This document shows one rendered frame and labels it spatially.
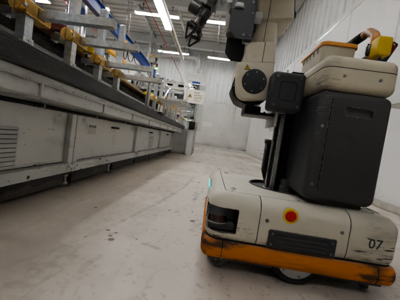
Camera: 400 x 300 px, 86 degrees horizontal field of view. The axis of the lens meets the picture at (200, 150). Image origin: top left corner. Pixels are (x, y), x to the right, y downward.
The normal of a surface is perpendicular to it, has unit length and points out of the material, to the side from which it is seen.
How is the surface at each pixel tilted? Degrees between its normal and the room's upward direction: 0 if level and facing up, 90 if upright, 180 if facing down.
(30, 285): 0
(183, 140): 90
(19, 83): 90
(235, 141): 90
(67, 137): 90
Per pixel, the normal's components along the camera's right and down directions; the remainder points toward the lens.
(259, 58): -0.05, 0.04
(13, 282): 0.15, -0.99
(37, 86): 0.99, 0.15
